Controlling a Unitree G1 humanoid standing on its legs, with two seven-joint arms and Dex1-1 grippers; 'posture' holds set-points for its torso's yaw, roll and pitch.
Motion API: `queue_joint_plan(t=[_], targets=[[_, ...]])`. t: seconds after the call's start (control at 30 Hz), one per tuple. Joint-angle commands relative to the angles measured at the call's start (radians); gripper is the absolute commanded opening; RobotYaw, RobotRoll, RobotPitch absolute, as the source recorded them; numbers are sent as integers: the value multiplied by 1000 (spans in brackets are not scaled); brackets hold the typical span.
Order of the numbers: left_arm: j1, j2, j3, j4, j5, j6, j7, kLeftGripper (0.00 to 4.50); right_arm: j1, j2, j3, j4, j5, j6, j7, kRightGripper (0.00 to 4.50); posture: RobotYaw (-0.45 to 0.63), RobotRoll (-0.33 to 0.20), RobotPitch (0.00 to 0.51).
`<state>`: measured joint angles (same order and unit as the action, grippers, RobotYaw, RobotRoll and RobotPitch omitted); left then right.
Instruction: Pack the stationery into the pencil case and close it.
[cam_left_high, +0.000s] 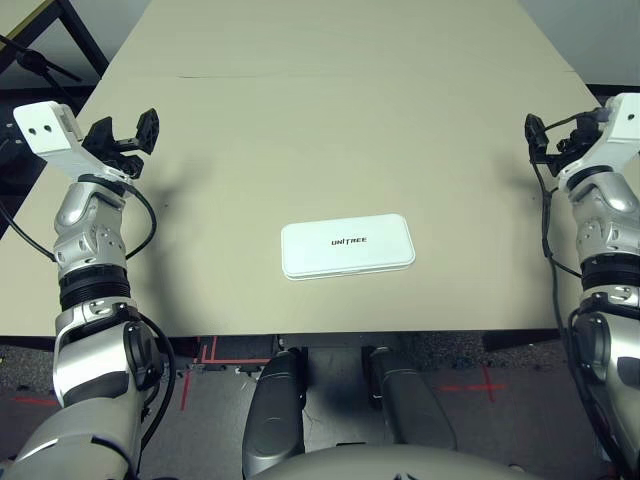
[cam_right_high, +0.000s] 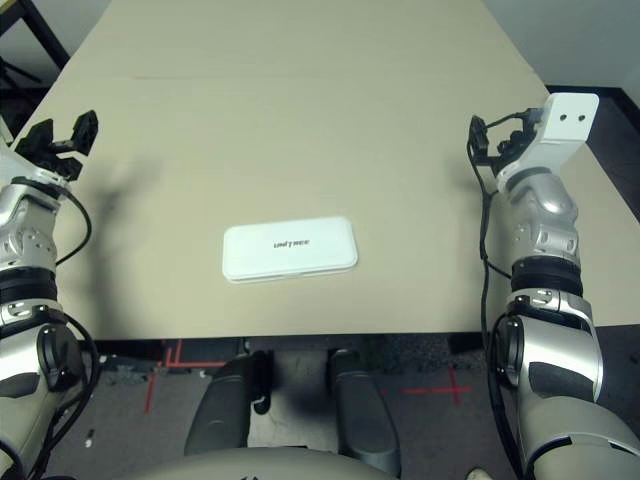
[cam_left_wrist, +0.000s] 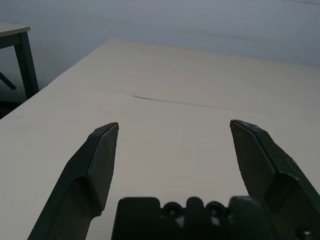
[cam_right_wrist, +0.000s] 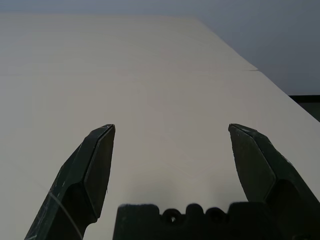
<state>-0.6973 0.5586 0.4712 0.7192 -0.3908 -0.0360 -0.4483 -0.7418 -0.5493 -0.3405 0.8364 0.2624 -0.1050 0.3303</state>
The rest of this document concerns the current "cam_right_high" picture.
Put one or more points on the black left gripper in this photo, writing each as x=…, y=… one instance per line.
x=60, y=160

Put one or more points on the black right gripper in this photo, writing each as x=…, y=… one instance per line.
x=507, y=150

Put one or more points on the white hard pencil case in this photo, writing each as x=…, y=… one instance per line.
x=290, y=247

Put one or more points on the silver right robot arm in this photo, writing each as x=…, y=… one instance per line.
x=550, y=350

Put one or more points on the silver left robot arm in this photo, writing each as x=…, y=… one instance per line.
x=25, y=350

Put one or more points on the dark grey right robot leg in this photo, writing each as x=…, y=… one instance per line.
x=365, y=415

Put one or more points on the dark grey robot leg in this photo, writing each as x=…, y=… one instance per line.
x=365, y=415
x=225, y=410

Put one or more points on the dark grey left robot leg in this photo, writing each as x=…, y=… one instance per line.
x=225, y=410

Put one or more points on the pale foot tip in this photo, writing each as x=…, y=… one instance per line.
x=480, y=474

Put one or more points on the grey robot torso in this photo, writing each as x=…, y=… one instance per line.
x=275, y=467

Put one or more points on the side table with black frame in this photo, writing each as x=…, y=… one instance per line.
x=45, y=30

